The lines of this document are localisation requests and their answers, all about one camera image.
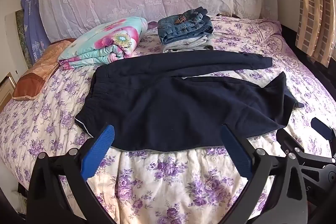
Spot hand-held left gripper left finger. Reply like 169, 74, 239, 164
26, 124, 116, 224

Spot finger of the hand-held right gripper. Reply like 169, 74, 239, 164
276, 129, 305, 155
311, 117, 336, 141

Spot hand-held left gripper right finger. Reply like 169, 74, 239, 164
220, 125, 309, 224

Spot dark navy pants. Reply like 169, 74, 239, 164
75, 52, 305, 152

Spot purple floral bed sheet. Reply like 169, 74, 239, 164
0, 14, 336, 224

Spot orange pillow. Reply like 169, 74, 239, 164
12, 39, 76, 102

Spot folded floral quilt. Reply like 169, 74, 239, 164
58, 17, 149, 71

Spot folded grey garment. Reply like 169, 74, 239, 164
163, 33, 216, 53

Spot striped beige curtain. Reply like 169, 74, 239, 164
294, 0, 336, 67

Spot folded blue jeans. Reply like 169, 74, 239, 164
157, 7, 214, 45

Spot blue printed cloth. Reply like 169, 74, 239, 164
20, 0, 51, 65

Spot black bed frame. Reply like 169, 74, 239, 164
280, 23, 336, 88

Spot green wall poster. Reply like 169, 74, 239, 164
15, 9, 33, 70

